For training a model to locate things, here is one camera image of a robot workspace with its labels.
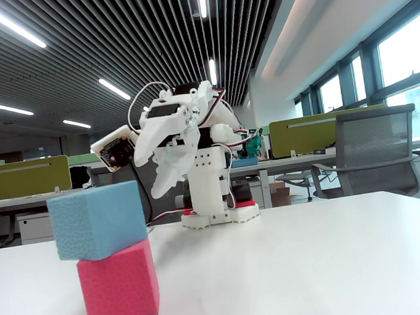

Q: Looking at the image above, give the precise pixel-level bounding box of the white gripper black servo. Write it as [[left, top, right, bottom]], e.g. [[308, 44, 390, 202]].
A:
[[130, 90, 206, 200]]

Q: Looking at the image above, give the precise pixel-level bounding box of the blue foam cube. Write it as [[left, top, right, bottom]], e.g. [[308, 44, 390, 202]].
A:
[[45, 179, 149, 264]]

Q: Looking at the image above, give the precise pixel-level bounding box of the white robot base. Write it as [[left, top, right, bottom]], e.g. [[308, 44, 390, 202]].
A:
[[179, 197, 262, 232]]

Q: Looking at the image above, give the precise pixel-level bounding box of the red foam cube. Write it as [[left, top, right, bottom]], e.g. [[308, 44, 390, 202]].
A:
[[75, 238, 161, 315]]

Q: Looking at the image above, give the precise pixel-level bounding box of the flat blue box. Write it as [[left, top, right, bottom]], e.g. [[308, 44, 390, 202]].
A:
[[231, 157, 260, 169]]

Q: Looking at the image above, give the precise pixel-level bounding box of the green desk object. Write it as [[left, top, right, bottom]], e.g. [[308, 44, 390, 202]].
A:
[[243, 132, 265, 160]]

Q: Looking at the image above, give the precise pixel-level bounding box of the white office desk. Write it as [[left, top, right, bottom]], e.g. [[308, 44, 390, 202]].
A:
[[227, 152, 342, 211]]

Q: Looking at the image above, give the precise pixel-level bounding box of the brown cardboard box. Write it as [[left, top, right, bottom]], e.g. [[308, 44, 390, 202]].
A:
[[268, 180, 293, 208]]

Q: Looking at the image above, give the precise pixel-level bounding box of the olive desk partition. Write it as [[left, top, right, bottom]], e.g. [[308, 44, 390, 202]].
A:
[[267, 103, 392, 160], [0, 154, 73, 202]]

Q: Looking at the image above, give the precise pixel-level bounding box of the white drawer cabinet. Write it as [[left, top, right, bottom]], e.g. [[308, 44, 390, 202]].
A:
[[16, 212, 56, 246]]

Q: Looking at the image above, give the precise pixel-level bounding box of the grey mesh office chair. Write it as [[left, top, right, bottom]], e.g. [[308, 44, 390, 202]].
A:
[[271, 102, 420, 205]]

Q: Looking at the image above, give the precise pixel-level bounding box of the white servo cable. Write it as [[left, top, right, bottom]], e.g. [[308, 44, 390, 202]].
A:
[[125, 81, 177, 134]]

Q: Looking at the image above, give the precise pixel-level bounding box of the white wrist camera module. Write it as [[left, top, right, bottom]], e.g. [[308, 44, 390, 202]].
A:
[[88, 124, 140, 174]]

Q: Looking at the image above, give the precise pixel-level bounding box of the black camera cable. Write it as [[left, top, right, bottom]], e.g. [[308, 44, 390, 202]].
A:
[[129, 162, 154, 224]]

